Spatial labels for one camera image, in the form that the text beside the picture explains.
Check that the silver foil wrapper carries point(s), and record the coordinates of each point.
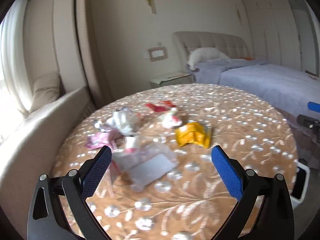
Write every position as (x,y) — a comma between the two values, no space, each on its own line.
(102,127)

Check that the red snack wrapper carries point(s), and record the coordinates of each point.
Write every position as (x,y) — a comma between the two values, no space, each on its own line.
(161,106)

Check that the beige cushion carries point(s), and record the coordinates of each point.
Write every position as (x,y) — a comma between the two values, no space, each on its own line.
(46,90)

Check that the white sheer curtain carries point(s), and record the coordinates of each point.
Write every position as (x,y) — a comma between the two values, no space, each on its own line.
(12,58)

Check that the white bed pillow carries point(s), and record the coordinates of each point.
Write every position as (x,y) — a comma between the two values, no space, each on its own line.
(205,54)

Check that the white plastic bag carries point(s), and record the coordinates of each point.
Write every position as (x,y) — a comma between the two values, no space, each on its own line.
(125,121)

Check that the bed with lavender blanket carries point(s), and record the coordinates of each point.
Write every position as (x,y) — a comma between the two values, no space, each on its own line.
(288,90)

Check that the beige wardrobe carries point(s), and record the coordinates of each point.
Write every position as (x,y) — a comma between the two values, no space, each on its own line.
(284,33)

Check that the beige tufted headboard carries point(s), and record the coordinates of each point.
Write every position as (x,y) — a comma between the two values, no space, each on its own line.
(188,41)

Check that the clear zip bag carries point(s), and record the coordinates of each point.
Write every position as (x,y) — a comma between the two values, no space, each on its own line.
(145,165)

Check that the white trash bin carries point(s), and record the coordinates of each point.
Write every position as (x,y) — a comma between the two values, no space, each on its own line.
(301,185)

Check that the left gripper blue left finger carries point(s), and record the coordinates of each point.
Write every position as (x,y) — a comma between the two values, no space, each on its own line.
(93,170)

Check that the yellow snack wrapper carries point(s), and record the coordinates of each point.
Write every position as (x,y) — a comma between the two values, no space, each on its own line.
(194,133)

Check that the framed wall switch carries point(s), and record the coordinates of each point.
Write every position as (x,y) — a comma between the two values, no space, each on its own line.
(158,53)

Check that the grey nightstand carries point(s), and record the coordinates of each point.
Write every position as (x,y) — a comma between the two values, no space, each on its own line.
(176,78)

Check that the white red wrapper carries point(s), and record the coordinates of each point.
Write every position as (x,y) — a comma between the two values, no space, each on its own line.
(171,119)

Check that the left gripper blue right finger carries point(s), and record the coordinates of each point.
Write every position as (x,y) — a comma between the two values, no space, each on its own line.
(228,173)

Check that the embroidered tan tablecloth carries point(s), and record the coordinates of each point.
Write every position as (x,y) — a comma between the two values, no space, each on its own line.
(191,202)

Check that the pink snack wrapper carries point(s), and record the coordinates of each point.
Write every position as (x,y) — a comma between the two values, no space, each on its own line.
(101,139)

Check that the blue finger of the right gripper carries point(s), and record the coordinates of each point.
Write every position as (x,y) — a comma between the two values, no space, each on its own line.
(315,107)
(308,122)

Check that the beige window seat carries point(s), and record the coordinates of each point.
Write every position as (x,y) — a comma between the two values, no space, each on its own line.
(32,151)

